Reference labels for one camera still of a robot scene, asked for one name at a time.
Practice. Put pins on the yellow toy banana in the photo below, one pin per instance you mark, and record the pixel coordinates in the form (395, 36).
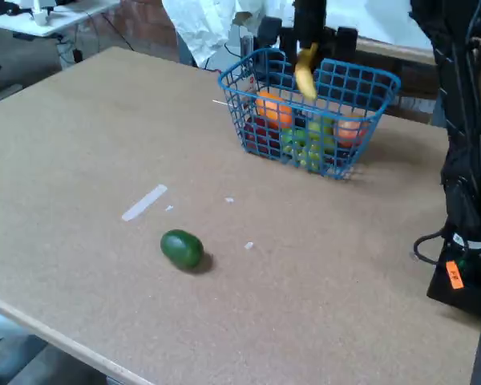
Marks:
(304, 76)

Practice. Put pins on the wooden bench with metal leg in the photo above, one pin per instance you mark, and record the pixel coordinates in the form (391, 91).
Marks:
(409, 52)

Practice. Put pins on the white crumpled sheet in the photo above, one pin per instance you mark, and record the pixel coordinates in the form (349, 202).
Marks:
(200, 28)

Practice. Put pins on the pink orange round toy fruit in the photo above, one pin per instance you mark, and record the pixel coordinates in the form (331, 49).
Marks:
(349, 128)

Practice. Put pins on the thin white stick mark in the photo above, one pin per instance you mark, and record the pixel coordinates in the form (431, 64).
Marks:
(220, 103)

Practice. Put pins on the dark red toy pomegranate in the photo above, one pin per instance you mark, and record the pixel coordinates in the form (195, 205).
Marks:
(260, 136)

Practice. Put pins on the green toy grapes bunch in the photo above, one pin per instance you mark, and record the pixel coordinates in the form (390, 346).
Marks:
(304, 150)

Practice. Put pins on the white desk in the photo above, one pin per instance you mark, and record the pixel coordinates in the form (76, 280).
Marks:
(64, 16)

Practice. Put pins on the long white tape strip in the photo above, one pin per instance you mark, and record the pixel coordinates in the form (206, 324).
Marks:
(144, 202)

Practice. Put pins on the round green toy fruit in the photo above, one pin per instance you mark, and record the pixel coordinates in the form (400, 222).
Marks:
(182, 248)

